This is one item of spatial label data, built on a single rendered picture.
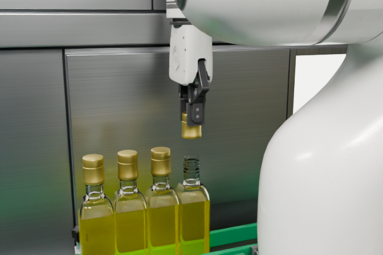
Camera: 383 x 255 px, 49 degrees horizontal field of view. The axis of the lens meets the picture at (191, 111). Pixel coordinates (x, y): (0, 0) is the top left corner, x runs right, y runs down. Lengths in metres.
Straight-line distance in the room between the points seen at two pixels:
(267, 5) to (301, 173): 0.12
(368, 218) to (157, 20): 0.62
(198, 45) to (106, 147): 0.29
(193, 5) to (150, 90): 0.60
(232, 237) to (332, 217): 0.62
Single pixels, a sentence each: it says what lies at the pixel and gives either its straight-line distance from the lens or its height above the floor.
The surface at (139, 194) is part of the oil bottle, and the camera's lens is 0.74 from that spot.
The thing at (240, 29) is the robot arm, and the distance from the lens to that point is 0.24.
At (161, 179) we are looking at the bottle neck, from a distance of 0.74.
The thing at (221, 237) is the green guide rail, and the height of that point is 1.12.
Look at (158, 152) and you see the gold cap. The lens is 0.72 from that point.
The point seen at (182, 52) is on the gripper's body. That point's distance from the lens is 0.68.
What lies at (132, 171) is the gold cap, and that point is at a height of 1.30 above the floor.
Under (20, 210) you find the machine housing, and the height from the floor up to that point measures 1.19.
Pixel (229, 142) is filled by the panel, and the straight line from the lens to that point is 0.92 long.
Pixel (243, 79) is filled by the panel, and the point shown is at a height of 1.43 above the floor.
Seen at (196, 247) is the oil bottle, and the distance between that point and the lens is 0.80.
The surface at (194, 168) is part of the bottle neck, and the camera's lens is 0.75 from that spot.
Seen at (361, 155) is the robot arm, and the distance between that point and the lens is 0.29.
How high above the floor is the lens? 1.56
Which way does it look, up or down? 13 degrees down
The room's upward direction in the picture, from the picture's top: straight up
